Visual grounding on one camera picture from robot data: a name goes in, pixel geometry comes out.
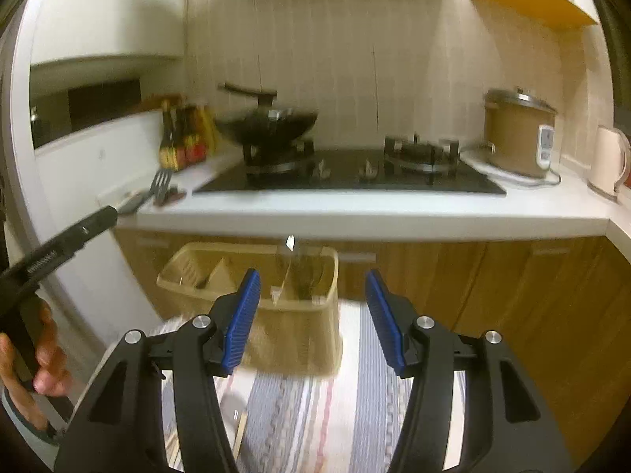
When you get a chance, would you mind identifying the person's left hand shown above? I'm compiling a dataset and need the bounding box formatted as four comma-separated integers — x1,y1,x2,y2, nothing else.
0,298,72,434

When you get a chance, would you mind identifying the striped woven tablecloth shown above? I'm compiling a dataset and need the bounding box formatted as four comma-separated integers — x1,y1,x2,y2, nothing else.
148,300,467,473

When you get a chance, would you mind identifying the yellow bottle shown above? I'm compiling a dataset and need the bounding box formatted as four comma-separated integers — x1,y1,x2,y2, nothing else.
196,106,218,158

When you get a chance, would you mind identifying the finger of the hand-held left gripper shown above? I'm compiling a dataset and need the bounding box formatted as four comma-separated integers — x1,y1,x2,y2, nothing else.
54,206,120,258

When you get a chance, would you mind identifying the black glass gas stove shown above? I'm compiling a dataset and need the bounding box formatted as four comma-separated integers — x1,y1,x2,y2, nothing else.
192,148,508,197

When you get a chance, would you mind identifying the wooden base cabinet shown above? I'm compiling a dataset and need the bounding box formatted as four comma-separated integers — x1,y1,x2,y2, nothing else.
113,229,631,454

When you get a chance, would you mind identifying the small dark sauce bottle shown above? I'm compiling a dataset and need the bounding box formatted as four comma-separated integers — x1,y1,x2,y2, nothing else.
159,103,179,169

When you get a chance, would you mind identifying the white wall cabinet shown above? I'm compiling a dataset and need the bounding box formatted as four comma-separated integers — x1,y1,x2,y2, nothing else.
30,0,187,67

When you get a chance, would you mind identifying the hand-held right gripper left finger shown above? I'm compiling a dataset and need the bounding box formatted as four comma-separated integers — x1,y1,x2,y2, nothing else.
54,268,262,473

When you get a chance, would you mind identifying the beige plastic utensil basket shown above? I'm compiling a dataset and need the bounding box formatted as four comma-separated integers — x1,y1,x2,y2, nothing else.
157,241,343,378

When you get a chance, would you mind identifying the gas burner pan support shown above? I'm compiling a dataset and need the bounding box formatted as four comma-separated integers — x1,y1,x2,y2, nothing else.
244,140,316,174
385,135,461,174

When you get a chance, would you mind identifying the white electric kettle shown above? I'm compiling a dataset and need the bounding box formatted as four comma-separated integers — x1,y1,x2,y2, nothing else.
588,125,631,203

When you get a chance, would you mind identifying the large dark sauce bottle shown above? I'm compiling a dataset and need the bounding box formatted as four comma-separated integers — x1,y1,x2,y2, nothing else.
176,104,198,164

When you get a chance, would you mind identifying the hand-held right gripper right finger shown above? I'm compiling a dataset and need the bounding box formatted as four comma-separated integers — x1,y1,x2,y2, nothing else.
365,268,575,473

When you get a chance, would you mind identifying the black wok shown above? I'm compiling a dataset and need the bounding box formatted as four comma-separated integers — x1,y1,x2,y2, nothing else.
217,83,319,156

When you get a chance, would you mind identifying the brown rice cooker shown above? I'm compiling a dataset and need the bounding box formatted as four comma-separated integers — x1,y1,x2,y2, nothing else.
482,87,559,178

